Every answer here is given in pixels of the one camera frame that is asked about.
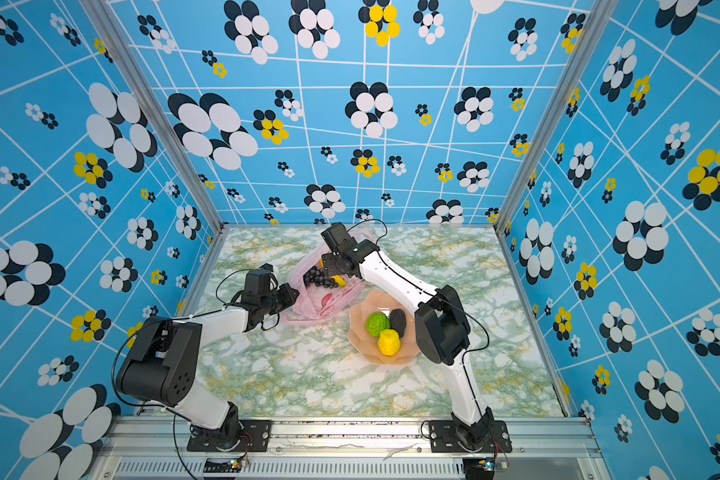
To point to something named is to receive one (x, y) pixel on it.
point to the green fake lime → (376, 323)
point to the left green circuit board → (222, 465)
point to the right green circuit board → (491, 464)
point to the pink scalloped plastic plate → (366, 347)
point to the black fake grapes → (318, 277)
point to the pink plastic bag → (314, 306)
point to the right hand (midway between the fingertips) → (338, 261)
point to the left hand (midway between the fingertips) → (301, 290)
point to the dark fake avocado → (398, 321)
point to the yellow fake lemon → (389, 342)
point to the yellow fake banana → (339, 280)
